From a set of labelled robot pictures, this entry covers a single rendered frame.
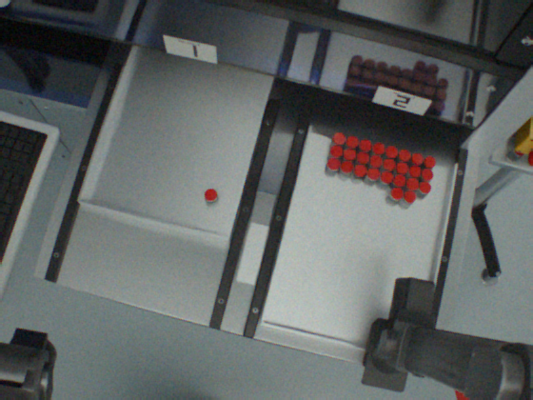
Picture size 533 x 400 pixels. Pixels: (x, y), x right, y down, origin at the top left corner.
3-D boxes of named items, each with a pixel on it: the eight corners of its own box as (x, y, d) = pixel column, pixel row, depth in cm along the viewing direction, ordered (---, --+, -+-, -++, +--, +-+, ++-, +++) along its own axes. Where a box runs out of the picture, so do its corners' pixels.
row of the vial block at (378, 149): (330, 140, 118) (334, 130, 113) (430, 165, 117) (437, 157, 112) (328, 151, 117) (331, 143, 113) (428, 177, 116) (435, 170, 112)
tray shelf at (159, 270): (118, 31, 124) (116, 27, 122) (483, 121, 122) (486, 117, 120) (34, 277, 112) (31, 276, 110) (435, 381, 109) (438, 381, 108)
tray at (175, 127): (141, 31, 122) (139, 22, 119) (279, 62, 121) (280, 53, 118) (82, 205, 113) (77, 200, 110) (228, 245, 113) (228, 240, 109)
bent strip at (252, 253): (256, 198, 115) (257, 190, 109) (274, 203, 115) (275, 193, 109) (236, 280, 111) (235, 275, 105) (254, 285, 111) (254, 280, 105)
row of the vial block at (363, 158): (328, 151, 117) (331, 143, 113) (428, 177, 116) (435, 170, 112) (325, 164, 116) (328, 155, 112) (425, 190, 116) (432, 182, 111)
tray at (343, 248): (308, 132, 118) (310, 125, 115) (452, 170, 117) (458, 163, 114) (260, 326, 109) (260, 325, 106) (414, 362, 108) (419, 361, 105)
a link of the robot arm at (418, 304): (384, 354, 80) (449, 367, 81) (400, 264, 84) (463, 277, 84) (363, 358, 92) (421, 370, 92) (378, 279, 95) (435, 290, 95)
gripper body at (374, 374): (415, 327, 101) (427, 322, 93) (401, 392, 98) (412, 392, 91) (374, 318, 101) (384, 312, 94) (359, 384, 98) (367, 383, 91)
